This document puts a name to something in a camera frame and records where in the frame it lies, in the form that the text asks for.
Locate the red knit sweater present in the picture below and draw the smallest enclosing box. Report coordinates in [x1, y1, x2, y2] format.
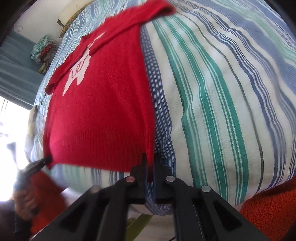
[43, 1, 175, 172]

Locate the pile of colourful clothes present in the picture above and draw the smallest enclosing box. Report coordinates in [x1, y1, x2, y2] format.
[31, 35, 57, 75]

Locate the person's left hand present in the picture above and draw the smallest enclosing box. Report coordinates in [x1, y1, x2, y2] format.
[13, 185, 38, 220]

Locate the beige patterned cushion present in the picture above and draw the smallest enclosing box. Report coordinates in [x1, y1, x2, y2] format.
[28, 105, 38, 137]

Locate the blue curtain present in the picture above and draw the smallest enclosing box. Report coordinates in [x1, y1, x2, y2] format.
[0, 31, 44, 110]

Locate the striped bed cover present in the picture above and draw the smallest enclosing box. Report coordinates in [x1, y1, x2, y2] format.
[25, 0, 296, 216]

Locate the cream padded headboard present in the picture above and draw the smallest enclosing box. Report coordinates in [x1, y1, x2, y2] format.
[58, 0, 92, 25]

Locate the yellow patterned pillow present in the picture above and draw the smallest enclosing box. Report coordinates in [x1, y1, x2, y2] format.
[59, 4, 88, 38]

